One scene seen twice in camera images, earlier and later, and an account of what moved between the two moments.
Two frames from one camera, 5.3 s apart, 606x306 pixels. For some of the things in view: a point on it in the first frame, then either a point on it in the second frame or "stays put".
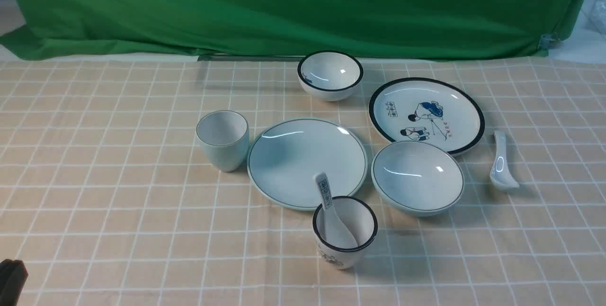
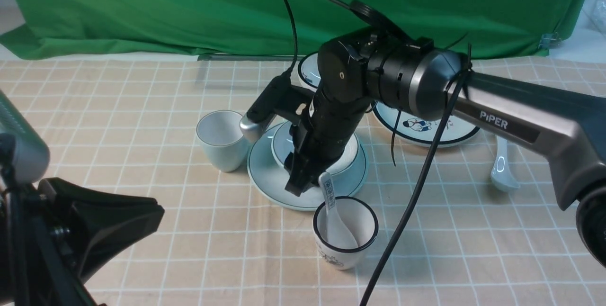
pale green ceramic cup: (225, 136) stays put
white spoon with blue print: (337, 235) stays put
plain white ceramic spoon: (501, 177) stays put
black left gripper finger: (13, 275) to (54, 233)
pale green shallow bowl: (416, 178) to (280, 145)
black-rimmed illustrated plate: (427, 109) stays put
